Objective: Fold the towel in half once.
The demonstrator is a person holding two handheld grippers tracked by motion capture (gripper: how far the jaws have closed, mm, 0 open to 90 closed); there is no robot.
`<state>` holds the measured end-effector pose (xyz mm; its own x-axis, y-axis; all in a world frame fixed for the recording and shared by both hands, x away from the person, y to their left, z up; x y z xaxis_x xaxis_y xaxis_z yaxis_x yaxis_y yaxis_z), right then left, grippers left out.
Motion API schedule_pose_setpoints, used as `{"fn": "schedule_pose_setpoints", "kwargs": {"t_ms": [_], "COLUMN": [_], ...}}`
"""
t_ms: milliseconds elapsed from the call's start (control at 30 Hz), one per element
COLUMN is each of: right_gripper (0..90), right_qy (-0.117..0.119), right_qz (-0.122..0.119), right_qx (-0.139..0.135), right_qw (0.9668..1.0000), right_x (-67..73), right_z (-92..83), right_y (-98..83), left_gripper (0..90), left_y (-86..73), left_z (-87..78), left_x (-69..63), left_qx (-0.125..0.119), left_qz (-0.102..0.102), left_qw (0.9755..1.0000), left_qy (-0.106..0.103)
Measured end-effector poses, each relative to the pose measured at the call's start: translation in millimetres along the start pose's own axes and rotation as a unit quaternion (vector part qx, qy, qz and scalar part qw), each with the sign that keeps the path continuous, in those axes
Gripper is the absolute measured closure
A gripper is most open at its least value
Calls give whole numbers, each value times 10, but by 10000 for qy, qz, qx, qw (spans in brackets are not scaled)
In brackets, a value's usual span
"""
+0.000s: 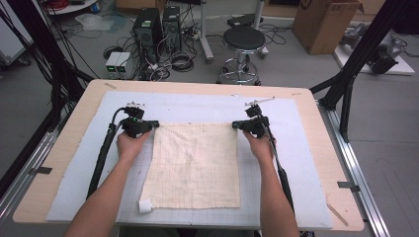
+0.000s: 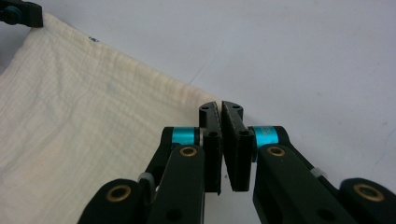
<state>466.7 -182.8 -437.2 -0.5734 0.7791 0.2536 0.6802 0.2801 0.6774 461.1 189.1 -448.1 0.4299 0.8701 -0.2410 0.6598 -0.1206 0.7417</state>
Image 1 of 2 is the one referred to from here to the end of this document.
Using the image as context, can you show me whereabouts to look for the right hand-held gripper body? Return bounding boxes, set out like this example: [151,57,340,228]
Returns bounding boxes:
[244,96,276,138]

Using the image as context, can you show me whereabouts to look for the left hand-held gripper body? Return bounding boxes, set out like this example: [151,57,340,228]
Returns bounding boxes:
[120,101,148,138]

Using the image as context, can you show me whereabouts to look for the cream cloth with white tag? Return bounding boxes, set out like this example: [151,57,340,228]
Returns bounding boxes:
[137,121,242,214]

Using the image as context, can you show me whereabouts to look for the person's left hand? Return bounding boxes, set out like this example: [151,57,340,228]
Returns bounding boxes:
[116,129,154,164]

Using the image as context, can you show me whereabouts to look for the person's right hand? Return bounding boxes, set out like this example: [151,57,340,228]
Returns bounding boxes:
[242,130,276,166]

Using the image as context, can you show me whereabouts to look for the white gridded mat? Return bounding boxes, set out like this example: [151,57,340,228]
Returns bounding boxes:
[45,90,334,230]

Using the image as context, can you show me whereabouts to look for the white power supply unit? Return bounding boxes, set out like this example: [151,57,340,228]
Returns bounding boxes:
[105,51,123,80]
[116,51,133,79]

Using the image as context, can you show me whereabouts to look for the black round stool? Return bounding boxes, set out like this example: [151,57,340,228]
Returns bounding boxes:
[216,26,267,87]

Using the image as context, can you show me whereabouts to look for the large black computer tower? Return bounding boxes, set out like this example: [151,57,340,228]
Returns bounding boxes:
[132,7,164,65]

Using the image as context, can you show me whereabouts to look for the white table leg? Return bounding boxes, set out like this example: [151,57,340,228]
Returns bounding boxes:
[199,0,215,63]
[253,0,270,58]

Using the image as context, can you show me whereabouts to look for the slim black computer tower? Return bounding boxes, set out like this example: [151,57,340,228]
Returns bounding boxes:
[162,5,182,52]

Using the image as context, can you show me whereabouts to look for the grey tape piece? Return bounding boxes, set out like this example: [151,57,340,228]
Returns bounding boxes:
[29,166,53,176]
[337,181,361,193]

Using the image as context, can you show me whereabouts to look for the flat black floor device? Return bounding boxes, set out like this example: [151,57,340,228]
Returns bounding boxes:
[226,13,265,28]

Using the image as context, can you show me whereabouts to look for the clear plastic bag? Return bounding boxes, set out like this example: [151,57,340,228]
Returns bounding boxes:
[74,13,115,33]

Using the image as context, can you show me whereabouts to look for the brown cardboard box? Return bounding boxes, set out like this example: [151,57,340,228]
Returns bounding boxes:
[292,0,364,55]

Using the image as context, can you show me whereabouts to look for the round white table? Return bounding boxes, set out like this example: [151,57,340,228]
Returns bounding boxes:
[45,0,100,16]

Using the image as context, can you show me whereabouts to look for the dark grey robot device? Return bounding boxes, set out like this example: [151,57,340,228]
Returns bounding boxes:
[340,23,408,75]

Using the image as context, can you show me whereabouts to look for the grey panel on stand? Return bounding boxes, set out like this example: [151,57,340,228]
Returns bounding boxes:
[0,13,34,65]

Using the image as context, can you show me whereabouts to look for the white board base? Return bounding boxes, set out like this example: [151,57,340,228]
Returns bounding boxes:
[334,39,416,77]

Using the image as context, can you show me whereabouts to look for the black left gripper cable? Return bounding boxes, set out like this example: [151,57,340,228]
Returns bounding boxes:
[86,107,127,200]

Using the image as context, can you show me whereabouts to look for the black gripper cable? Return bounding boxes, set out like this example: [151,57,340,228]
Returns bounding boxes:
[261,117,295,213]
[86,107,127,200]

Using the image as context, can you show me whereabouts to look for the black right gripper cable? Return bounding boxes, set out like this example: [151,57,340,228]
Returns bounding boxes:
[261,117,295,213]

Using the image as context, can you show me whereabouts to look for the coiled black cables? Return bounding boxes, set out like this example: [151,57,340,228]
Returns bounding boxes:
[169,50,196,73]

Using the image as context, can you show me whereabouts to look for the aluminium rail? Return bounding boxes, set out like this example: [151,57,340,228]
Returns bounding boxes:
[317,100,391,237]
[0,131,60,225]

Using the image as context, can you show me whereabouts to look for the black metal frame stand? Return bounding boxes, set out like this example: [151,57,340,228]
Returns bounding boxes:
[0,0,95,132]
[309,0,413,143]

